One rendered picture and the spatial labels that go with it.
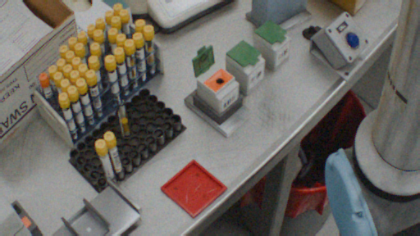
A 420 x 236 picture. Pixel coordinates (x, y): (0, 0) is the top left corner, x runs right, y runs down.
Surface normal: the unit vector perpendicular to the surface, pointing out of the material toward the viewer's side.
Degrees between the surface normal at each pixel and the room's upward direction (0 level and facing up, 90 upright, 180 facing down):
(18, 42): 1
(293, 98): 0
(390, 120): 87
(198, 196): 0
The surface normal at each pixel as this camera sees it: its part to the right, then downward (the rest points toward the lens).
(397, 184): -0.21, 0.09
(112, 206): -0.01, -0.55
